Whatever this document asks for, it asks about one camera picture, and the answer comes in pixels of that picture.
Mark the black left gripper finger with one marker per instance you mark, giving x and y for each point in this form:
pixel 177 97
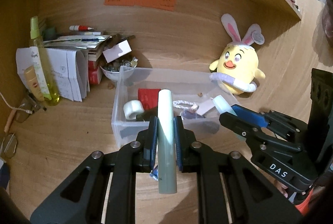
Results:
pixel 230 188
pixel 102 188
pixel 242 127

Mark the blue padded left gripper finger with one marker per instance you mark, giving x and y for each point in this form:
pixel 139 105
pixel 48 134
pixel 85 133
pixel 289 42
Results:
pixel 249 114

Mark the white squeeze tube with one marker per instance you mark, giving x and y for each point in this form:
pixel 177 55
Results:
pixel 205 107

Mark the pale green cylinder tube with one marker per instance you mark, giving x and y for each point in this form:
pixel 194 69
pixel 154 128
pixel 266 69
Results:
pixel 166 144

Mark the white tape roll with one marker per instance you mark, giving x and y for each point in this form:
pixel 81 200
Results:
pixel 132 109

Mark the light blue small tube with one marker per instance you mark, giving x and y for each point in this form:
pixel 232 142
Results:
pixel 222 105

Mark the blue card pack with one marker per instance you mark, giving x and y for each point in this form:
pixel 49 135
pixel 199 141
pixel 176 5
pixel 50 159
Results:
pixel 154 173

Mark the dark green bottle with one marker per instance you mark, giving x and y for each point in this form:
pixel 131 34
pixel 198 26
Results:
pixel 147 114

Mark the orange sleeve forearm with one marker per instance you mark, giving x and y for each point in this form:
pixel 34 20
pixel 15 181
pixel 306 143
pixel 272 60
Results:
pixel 318 203

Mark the person's hand on handle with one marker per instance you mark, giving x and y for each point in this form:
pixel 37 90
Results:
pixel 281 188

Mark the yellow chick bunny plush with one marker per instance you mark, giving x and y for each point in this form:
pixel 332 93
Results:
pixel 237 67

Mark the clear plastic storage bin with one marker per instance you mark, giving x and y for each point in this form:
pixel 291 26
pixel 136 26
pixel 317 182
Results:
pixel 188 94

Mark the eyeglasses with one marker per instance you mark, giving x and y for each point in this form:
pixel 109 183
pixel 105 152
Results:
pixel 9 146

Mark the red booklet in bin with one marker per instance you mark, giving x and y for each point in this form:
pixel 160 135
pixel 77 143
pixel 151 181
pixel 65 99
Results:
pixel 148 97

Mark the yellow green spray bottle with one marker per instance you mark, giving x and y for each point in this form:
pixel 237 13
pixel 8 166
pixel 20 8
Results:
pixel 42 65

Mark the red box stack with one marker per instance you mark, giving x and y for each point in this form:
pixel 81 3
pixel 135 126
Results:
pixel 94 72

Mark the white paper boxes stack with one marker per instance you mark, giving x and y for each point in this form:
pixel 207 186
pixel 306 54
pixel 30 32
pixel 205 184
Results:
pixel 68 67

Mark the white ceramic bowl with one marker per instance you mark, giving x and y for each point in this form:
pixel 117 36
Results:
pixel 115 73

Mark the beige cream tube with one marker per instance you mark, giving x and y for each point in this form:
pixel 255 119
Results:
pixel 32 82

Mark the pink white small box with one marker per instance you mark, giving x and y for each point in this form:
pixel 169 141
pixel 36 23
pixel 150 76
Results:
pixel 117 51

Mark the red white marker pen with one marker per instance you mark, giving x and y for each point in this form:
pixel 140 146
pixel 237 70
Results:
pixel 80 28

